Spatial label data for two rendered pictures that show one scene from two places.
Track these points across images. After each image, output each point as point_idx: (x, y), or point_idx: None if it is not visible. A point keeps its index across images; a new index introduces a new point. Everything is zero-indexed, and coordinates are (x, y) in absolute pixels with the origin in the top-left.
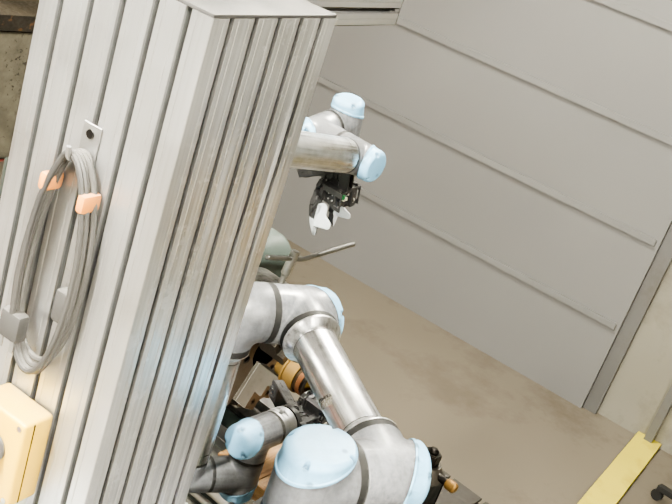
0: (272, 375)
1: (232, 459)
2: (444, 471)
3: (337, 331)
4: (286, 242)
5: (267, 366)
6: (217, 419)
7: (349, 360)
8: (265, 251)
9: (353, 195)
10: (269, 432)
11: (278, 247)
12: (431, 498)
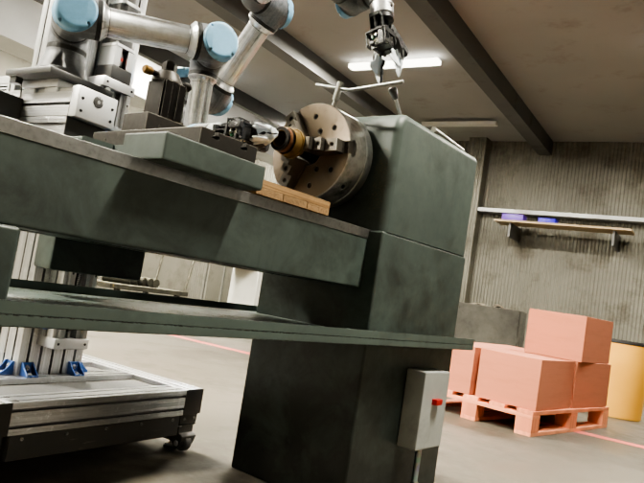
0: None
1: None
2: (250, 145)
3: (194, 26)
4: (399, 115)
5: (303, 159)
6: (186, 119)
7: (164, 20)
8: (375, 118)
9: (379, 34)
10: (197, 125)
11: (388, 117)
12: (155, 95)
